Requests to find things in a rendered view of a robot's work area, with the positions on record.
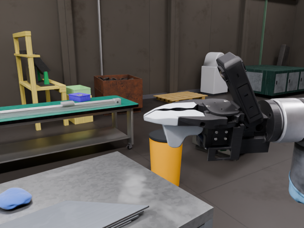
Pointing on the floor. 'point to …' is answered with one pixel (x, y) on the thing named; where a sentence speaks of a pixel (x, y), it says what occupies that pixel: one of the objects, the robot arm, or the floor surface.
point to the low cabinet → (275, 80)
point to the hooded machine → (212, 76)
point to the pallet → (169, 97)
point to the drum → (164, 157)
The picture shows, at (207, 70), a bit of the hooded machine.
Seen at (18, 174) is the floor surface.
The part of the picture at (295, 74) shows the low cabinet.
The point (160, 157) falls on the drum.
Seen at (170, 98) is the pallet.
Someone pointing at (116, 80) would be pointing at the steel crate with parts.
